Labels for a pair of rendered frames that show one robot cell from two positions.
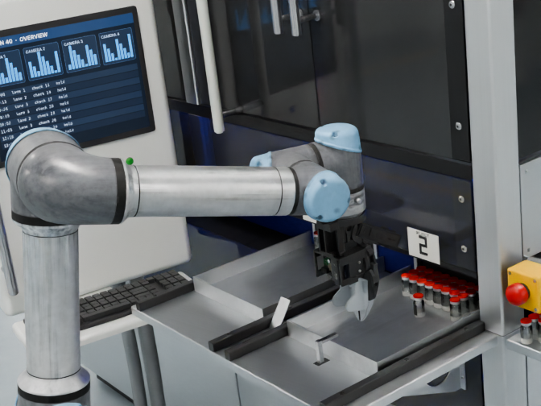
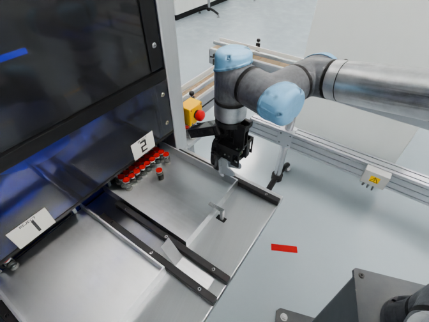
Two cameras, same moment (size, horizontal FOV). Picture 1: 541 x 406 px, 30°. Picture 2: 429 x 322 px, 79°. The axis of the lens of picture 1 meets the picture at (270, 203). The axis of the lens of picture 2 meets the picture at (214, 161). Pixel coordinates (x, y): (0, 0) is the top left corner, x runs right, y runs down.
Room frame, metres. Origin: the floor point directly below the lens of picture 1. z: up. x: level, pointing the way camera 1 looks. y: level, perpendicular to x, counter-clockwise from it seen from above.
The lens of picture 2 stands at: (1.85, 0.34, 1.54)
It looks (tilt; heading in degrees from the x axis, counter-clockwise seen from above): 45 degrees down; 250
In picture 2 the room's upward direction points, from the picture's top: straight up
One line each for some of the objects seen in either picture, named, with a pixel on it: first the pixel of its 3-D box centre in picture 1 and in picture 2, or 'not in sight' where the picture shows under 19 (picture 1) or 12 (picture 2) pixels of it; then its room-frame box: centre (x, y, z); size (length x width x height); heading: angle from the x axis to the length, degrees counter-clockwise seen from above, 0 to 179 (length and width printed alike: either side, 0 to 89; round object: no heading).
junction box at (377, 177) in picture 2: not in sight; (375, 177); (0.73, -0.25, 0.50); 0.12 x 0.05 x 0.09; 125
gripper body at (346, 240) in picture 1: (344, 246); (232, 137); (1.64, -0.12, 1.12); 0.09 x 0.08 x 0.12; 125
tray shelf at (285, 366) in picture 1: (314, 316); (149, 241); (1.89, -0.06, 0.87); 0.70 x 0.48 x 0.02; 35
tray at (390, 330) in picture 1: (395, 316); (170, 185); (1.80, -0.22, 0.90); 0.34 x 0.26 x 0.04; 125
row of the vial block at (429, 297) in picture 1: (434, 294); (145, 169); (1.86, -0.31, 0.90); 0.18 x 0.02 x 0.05; 35
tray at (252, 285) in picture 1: (288, 273); (76, 273); (2.07, -0.02, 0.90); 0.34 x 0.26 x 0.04; 125
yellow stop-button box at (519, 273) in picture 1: (534, 284); (189, 110); (1.66, -0.46, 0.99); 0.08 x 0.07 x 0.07; 125
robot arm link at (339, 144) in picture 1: (337, 158); (233, 76); (1.64, -0.12, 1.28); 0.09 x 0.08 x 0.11; 109
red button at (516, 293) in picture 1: (518, 293); (198, 115); (1.63, -0.42, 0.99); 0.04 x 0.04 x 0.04; 35
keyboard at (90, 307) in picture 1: (111, 303); not in sight; (2.21, 0.41, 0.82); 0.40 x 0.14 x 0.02; 116
